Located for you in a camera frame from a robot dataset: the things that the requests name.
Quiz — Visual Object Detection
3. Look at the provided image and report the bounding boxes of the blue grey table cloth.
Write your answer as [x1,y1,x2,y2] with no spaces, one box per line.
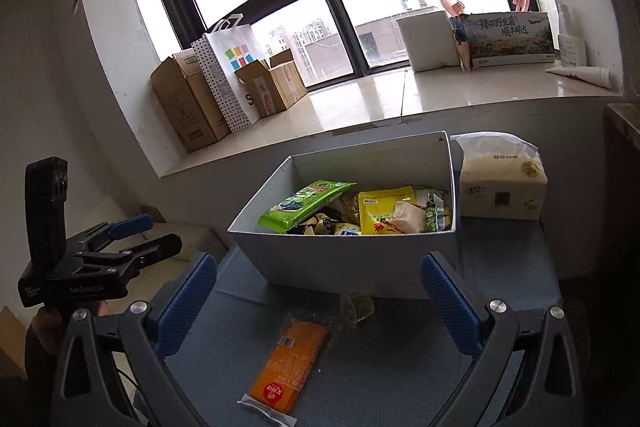
[165,218,562,426]

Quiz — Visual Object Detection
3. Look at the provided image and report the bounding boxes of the white dotted paper bag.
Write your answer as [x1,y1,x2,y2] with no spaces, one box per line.
[192,13,264,132]

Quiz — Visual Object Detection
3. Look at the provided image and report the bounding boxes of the yellow snack packet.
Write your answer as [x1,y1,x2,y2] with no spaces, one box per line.
[357,186,416,235]

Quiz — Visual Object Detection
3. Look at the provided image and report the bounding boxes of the white green snack packet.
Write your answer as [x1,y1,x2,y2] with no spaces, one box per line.
[416,188,451,233]

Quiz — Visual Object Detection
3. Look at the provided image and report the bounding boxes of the white open storage box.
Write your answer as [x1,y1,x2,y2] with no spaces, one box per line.
[229,131,458,299]

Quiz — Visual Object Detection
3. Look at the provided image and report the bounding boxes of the large brown cardboard box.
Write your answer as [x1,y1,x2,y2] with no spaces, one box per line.
[150,49,231,153]

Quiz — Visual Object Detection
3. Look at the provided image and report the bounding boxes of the yellow jelly cup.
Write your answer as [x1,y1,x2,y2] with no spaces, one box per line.
[340,294,375,329]

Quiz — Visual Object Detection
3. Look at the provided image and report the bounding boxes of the person left hand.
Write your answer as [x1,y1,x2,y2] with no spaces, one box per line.
[30,306,66,355]

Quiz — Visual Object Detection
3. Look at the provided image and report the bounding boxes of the orange cake snack packet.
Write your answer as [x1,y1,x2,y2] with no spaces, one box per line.
[238,317,329,427]

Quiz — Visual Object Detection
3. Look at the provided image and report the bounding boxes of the small open cardboard box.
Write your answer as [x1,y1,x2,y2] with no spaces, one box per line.
[235,49,307,118]

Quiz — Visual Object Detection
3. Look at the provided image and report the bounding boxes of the beige orange snack bag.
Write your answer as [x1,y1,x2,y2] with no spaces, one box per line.
[390,200,426,234]

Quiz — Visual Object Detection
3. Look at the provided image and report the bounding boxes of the white tube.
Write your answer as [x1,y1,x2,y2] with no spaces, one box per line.
[547,66,612,90]

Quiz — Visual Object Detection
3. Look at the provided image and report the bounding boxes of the pink figurine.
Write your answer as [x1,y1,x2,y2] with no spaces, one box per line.
[439,0,532,17]

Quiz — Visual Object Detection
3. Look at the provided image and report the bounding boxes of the white foam box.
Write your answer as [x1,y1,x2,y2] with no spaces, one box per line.
[397,11,460,72]

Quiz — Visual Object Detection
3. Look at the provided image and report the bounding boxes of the printed landscape carton box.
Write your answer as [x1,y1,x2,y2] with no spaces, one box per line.
[454,12,555,68]

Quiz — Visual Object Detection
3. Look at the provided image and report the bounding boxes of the white plastic bottle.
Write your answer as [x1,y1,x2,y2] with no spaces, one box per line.
[558,3,588,67]

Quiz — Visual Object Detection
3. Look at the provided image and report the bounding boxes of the beige tissue pack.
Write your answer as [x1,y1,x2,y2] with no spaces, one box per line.
[451,131,548,221]

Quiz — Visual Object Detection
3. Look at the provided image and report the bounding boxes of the dark wooden side table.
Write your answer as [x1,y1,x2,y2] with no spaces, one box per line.
[605,103,640,150]

